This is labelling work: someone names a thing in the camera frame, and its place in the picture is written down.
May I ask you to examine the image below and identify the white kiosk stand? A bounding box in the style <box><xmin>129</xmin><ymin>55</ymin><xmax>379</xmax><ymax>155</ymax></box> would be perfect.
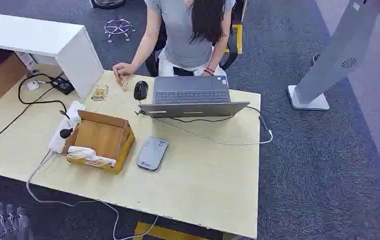
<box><xmin>287</xmin><ymin>0</ymin><xmax>380</xmax><ymax>112</ymax></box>

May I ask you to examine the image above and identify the white cabinet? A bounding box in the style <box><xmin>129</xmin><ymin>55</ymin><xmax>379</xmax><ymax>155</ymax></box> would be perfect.
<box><xmin>0</xmin><ymin>8</ymin><xmax>105</xmax><ymax>101</ymax></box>

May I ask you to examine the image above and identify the grey card reader device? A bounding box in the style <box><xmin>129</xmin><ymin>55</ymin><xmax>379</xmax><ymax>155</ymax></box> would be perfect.
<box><xmin>135</xmin><ymin>135</ymin><xmax>169</xmax><ymax>172</ymax></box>

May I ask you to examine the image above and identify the patterned card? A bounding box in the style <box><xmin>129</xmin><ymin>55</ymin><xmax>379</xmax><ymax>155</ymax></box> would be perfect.
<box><xmin>116</xmin><ymin>73</ymin><xmax>129</xmax><ymax>92</ymax></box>

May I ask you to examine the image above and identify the white laptop cable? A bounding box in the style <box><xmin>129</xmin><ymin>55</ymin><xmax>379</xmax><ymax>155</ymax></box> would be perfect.
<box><xmin>134</xmin><ymin>106</ymin><xmax>274</xmax><ymax>147</ymax></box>

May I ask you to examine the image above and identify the black round base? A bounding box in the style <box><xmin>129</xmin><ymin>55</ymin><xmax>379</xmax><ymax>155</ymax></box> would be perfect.
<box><xmin>89</xmin><ymin>0</ymin><xmax>127</xmax><ymax>10</ymax></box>

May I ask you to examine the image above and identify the white crumpled paper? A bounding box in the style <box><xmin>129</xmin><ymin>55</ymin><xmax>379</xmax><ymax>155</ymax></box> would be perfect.
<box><xmin>67</xmin><ymin>145</ymin><xmax>117</xmax><ymax>169</ymax></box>

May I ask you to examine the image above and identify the brown cardboard box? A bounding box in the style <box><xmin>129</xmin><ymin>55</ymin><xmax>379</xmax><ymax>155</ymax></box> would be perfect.
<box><xmin>0</xmin><ymin>52</ymin><xmax>29</xmax><ymax>102</ymax></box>

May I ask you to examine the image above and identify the white power strip cable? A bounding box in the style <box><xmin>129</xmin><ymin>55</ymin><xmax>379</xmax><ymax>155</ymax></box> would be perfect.
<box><xmin>25</xmin><ymin>150</ymin><xmax>159</xmax><ymax>240</ymax></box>

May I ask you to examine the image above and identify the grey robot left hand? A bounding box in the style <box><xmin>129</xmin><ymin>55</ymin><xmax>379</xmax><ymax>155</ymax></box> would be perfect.
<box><xmin>0</xmin><ymin>202</ymin><xmax>34</xmax><ymax>240</ymax></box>

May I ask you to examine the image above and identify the yellow floor tape strip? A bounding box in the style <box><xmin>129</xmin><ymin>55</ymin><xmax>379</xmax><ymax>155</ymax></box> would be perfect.
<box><xmin>224</xmin><ymin>23</ymin><xmax>244</xmax><ymax>55</ymax></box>
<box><xmin>133</xmin><ymin>221</ymin><xmax>211</xmax><ymax>240</ymax></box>

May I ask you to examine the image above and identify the black power cable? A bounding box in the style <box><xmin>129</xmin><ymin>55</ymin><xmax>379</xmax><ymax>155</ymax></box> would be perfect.
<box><xmin>0</xmin><ymin>71</ymin><xmax>71</xmax><ymax>150</ymax></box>

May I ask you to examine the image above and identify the grey laptop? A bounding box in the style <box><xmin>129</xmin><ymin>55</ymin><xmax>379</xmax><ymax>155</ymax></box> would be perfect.
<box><xmin>138</xmin><ymin>75</ymin><xmax>251</xmax><ymax>119</ymax></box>

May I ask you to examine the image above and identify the card in clear holder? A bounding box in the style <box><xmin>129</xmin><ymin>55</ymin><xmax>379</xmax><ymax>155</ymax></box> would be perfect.
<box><xmin>91</xmin><ymin>84</ymin><xmax>109</xmax><ymax>102</ymax></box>

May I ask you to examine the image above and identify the wooden card box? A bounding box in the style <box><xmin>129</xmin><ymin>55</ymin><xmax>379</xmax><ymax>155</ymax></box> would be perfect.
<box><xmin>62</xmin><ymin>109</ymin><xmax>136</xmax><ymax>175</ymax></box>

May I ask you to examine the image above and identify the person's right hand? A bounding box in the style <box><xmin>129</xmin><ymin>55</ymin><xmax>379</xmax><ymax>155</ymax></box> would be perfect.
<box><xmin>112</xmin><ymin>62</ymin><xmax>138</xmax><ymax>81</ymax></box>

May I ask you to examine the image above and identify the white power strip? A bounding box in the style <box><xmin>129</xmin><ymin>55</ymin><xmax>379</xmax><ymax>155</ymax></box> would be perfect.
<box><xmin>47</xmin><ymin>100</ymin><xmax>86</xmax><ymax>155</ymax></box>

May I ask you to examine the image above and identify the thin black laptop cable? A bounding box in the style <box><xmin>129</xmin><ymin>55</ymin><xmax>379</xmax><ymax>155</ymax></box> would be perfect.
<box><xmin>169</xmin><ymin>105</ymin><xmax>263</xmax><ymax>124</ymax></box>

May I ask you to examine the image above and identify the black computer mouse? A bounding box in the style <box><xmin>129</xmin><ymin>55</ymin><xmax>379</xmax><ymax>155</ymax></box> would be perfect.
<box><xmin>133</xmin><ymin>80</ymin><xmax>149</xmax><ymax>102</ymax></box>

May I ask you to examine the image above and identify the chrome chair base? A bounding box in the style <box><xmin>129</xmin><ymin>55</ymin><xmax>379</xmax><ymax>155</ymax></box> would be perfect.
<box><xmin>103</xmin><ymin>17</ymin><xmax>137</xmax><ymax>44</ymax></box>

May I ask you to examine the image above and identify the person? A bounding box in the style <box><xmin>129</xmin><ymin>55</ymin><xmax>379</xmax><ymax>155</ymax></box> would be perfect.
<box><xmin>112</xmin><ymin>0</ymin><xmax>237</xmax><ymax>82</ymax></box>

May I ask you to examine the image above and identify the black power adapter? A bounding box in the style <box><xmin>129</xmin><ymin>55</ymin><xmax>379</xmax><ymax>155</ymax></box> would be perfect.
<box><xmin>49</xmin><ymin>76</ymin><xmax>75</xmax><ymax>97</ymax></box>

